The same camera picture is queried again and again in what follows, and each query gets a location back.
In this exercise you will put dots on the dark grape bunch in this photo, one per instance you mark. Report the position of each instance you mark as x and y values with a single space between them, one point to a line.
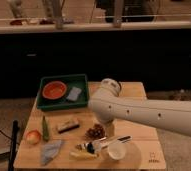
96 132

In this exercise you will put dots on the grey sponge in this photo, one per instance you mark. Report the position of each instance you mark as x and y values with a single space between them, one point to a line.
74 94

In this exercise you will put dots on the green plastic tray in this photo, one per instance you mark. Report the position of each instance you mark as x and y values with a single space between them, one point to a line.
72 80

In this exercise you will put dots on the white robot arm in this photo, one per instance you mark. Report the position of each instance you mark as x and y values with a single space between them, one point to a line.
168 115

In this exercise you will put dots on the white cup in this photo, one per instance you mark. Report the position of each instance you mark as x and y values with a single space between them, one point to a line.
116 150

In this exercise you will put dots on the wooden black board eraser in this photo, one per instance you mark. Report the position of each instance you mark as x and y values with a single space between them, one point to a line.
67 126

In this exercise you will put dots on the blue grey cloth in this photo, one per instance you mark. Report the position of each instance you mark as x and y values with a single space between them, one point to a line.
49 151

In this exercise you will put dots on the yellow banana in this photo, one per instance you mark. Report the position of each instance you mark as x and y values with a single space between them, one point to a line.
82 155

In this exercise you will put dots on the silver fork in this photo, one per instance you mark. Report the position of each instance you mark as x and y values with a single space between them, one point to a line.
83 146

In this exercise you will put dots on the orange bowl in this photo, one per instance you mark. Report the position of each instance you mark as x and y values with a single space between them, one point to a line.
54 90

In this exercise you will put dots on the green cucumber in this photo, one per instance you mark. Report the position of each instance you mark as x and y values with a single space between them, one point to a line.
45 130

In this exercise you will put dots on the red yellow apple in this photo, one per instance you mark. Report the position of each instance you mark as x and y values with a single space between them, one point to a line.
33 137

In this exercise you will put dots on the black handled knife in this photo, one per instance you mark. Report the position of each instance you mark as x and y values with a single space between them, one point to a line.
120 139

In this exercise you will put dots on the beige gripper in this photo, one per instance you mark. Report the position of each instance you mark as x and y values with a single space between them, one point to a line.
109 129

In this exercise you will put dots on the black chair frame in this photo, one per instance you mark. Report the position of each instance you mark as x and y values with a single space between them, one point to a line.
13 145

